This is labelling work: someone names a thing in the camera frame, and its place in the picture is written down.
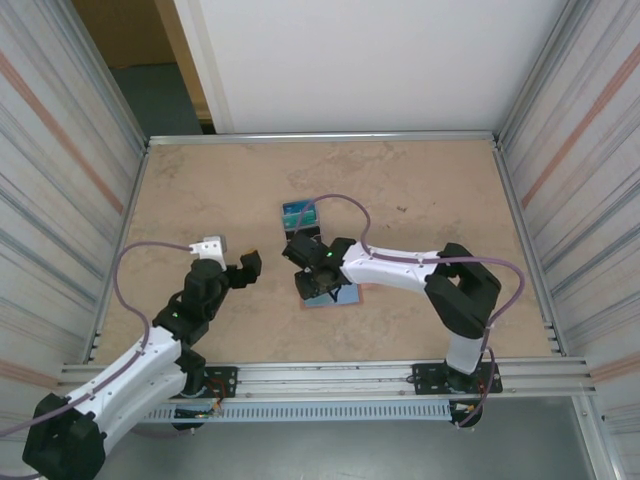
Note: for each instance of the dark grey chip credit card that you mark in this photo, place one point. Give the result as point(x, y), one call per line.
point(320, 301)

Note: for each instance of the pink leather card holder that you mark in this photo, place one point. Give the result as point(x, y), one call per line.
point(307, 305)

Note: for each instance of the blue green card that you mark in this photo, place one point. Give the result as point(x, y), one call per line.
point(319, 227)

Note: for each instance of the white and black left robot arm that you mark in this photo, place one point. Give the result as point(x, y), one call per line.
point(135, 365)

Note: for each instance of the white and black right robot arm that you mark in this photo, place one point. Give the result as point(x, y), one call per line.
point(390, 265)

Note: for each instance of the black credit card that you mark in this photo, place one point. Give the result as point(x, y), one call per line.
point(315, 234)

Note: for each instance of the light blue card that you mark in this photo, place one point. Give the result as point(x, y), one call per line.
point(352, 295)

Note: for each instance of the blue credit card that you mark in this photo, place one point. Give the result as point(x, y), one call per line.
point(292, 206)

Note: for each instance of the small circuit board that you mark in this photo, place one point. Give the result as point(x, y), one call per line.
point(197, 413)
point(467, 408)

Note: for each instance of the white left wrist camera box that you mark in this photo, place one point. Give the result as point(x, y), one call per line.
point(210, 248)

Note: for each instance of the aluminium mounting rail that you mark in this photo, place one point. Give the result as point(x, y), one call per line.
point(325, 380)

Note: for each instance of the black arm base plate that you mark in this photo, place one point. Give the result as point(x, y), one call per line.
point(425, 380)
point(225, 382)

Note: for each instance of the aluminium frame rail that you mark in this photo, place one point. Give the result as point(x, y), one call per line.
point(325, 138)
point(139, 175)
point(507, 175)

